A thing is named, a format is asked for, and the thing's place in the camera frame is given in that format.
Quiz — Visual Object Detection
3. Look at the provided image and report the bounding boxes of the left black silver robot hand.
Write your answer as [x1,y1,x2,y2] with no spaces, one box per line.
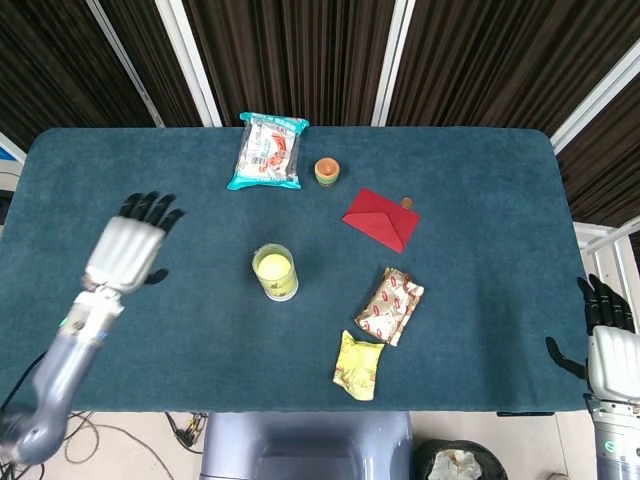
[82,191,185,296]

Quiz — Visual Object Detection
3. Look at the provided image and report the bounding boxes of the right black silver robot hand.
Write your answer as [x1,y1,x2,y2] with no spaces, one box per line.
[545,273,640,401]

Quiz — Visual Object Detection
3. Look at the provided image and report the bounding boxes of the white metal rack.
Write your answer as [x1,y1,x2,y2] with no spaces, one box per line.
[573,214,640,331]

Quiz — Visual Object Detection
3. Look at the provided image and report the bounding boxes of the blue table cloth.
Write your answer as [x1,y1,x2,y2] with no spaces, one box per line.
[0,126,591,414]

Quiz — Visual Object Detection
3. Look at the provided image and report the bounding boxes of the blue white sign board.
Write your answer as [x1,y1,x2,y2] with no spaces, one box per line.
[0,132,27,166]

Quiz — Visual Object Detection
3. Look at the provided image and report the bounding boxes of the teal clear snack package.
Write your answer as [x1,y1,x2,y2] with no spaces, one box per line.
[226,111,311,192]

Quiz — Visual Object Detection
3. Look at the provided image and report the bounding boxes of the clear plastic ball tube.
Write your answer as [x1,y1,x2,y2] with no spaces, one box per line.
[251,242,300,303]

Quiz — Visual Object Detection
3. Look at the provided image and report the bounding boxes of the black trash bin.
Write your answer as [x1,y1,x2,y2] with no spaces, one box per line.
[412,438,509,480]

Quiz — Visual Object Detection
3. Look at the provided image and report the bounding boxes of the small orange green cup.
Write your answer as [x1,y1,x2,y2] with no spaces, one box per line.
[314,157,341,188]

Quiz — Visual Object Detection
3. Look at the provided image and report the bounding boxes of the yellow snack packet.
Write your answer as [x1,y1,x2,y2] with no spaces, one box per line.
[332,329,386,402]

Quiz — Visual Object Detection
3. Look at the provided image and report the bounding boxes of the red paper envelope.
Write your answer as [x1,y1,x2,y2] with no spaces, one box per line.
[341,187,422,254]

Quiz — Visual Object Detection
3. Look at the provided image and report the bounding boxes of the blue-grey robot torso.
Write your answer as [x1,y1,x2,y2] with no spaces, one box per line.
[199,411,416,480]

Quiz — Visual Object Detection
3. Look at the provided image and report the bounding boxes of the dark brown curtain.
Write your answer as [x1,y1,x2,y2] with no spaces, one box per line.
[0,0,640,226]

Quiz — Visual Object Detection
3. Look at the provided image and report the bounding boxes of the black floor cables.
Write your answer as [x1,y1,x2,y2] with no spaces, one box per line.
[0,411,96,480]

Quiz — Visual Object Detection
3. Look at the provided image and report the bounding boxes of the thin grey frame post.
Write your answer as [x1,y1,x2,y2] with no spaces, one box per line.
[84,0,166,129]

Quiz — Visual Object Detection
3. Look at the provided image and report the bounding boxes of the beige thin floor cable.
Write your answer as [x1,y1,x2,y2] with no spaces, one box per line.
[64,414,175,480]

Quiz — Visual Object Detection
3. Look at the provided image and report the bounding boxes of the wide white frame post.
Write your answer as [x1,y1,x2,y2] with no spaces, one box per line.
[154,0,224,128]
[372,0,416,128]

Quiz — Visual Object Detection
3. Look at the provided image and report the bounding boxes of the slanted white frame beam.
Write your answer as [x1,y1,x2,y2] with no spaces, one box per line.
[549,49,640,154]

